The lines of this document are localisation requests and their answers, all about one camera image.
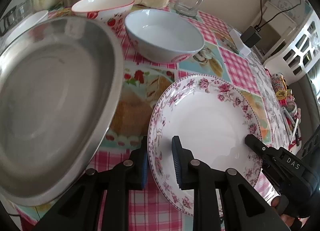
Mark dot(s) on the strawberry pattern bowl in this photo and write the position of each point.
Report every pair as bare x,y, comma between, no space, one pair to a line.
110,12

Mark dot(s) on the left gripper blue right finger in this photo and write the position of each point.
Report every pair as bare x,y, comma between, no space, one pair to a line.
180,163

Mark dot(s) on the light blue bowl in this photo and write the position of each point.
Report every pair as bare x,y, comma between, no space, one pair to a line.
163,37

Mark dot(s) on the pink floral round plate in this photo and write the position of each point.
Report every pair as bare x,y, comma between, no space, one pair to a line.
211,118

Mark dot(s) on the pile of small items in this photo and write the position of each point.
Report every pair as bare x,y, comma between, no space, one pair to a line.
291,113

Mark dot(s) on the checkered picture tablecloth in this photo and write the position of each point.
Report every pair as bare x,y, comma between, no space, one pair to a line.
149,210

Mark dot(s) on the white lattice chair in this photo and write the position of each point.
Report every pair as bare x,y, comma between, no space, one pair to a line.
297,25

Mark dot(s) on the black power adapter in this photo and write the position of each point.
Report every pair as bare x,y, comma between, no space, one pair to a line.
250,37

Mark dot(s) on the white power strip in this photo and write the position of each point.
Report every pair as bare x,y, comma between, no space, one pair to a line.
242,48

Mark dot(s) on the stainless steel round plate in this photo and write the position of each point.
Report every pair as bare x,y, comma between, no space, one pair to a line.
60,86

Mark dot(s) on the drinking glass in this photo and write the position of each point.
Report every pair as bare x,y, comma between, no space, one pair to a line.
23,10

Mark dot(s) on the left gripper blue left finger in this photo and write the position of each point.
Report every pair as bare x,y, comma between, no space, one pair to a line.
142,164

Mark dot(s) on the right hand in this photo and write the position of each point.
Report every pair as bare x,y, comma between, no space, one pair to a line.
292,222

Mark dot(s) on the glass teapot black handle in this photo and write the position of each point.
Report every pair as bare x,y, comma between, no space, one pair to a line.
9,20

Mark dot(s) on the white square bowl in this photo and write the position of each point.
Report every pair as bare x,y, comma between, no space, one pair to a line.
25,25

